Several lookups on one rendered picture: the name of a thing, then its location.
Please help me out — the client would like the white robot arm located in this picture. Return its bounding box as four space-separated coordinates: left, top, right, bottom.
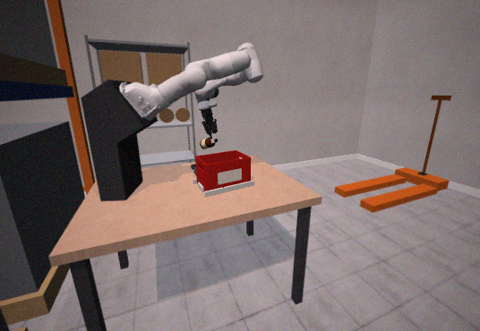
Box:
119 43 263 121

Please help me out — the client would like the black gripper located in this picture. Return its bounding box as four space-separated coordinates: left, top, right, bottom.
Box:
201 108 218 143

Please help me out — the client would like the dark red crate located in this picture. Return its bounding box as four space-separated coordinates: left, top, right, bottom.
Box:
195 150 251 191

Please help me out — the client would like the brown glass bottle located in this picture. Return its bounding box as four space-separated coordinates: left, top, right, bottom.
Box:
200 138 218 149

